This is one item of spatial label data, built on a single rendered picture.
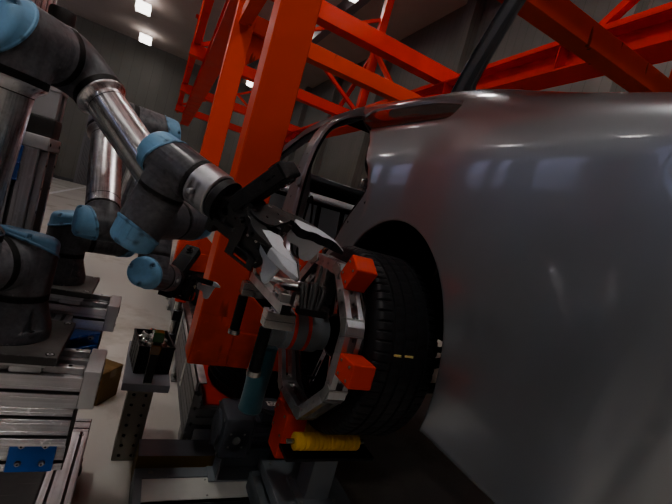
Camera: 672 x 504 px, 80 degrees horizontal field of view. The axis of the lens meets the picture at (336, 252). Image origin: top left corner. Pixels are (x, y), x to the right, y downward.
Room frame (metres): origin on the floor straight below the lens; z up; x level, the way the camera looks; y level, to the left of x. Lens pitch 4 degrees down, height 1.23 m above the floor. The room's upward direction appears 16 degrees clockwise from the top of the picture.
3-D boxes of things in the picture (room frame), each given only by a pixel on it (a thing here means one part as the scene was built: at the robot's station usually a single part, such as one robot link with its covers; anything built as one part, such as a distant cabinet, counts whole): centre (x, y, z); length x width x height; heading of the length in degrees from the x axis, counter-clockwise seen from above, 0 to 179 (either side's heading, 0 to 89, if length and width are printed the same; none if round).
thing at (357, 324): (1.39, 0.00, 0.85); 0.54 x 0.07 x 0.54; 26
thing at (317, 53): (4.04, 0.03, 2.54); 2.58 x 0.12 x 0.42; 116
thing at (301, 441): (1.33, -0.14, 0.51); 0.29 x 0.06 x 0.06; 116
